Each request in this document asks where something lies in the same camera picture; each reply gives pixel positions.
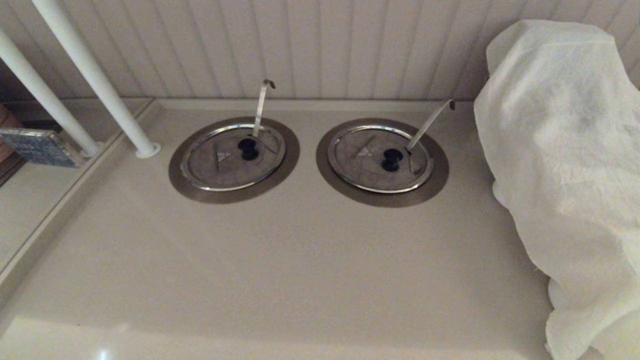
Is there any white round pole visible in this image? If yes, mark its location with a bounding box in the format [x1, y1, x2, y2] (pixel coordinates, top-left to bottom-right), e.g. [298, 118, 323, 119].
[0, 29, 103, 157]
[31, 0, 162, 159]

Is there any steel ladle hooked handle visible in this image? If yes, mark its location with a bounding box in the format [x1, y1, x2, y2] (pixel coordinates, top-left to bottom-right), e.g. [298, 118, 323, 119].
[406, 99, 456, 151]
[252, 79, 276, 138]

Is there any white draped cloth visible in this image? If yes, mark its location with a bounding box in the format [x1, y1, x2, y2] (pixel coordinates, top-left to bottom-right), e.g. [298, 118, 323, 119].
[473, 19, 640, 360]

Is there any round steel lid black knob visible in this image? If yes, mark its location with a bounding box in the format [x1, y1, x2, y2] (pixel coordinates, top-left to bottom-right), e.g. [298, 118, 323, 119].
[327, 124, 435, 194]
[180, 123, 287, 192]

